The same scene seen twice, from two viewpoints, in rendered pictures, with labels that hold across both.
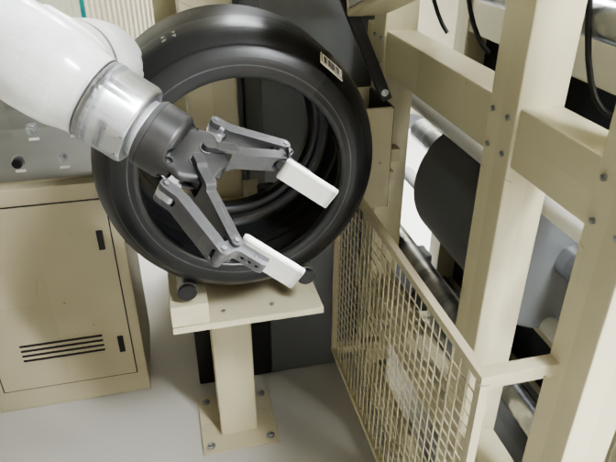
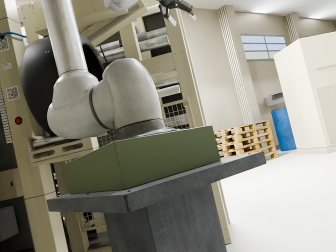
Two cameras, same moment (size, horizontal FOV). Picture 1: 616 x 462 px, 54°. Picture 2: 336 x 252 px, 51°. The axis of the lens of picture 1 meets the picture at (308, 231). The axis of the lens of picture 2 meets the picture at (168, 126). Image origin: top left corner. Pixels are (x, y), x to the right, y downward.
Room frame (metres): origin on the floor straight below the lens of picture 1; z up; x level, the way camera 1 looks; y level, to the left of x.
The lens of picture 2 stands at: (0.05, 1.85, 0.73)
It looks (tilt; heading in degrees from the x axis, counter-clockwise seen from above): 3 degrees up; 292
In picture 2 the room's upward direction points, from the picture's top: 13 degrees counter-clockwise
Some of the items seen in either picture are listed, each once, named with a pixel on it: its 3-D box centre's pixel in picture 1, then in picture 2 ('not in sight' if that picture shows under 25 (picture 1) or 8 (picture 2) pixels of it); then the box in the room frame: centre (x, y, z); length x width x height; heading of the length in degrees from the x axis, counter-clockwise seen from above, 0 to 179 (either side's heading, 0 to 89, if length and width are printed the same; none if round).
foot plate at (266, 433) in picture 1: (236, 418); not in sight; (1.57, 0.26, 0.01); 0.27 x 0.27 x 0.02; 13
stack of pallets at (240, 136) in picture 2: not in sight; (242, 145); (1.44, -5.25, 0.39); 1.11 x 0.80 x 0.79; 61
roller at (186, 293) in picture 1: (182, 254); (62, 137); (1.29, 0.32, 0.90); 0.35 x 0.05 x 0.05; 13
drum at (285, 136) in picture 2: not in sight; (289, 127); (0.59, -6.91, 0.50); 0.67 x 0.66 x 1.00; 151
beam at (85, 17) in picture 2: not in sight; (82, 14); (1.27, -0.14, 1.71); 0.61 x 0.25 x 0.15; 13
